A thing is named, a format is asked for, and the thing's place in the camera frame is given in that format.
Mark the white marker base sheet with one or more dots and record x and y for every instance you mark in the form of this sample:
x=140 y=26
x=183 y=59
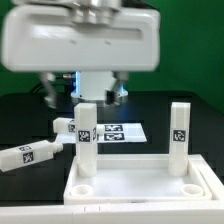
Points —
x=114 y=133

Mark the white desk top tray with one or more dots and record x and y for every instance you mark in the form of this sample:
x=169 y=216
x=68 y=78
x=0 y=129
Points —
x=129 y=178

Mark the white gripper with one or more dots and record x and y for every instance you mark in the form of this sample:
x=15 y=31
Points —
x=39 y=38

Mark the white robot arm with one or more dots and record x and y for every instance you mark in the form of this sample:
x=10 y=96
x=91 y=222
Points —
x=91 y=86

